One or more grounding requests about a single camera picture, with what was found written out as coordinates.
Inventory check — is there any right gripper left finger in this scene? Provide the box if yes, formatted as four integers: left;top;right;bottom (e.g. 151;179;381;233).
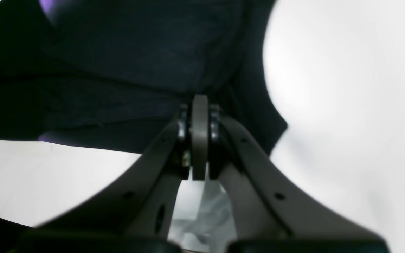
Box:
17;96;201;253

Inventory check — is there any black T-shirt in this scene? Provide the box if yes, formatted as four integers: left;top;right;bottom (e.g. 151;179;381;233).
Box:
0;0;288;154

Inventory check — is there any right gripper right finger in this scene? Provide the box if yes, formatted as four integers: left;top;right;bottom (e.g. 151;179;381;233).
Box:
201;96;389;253

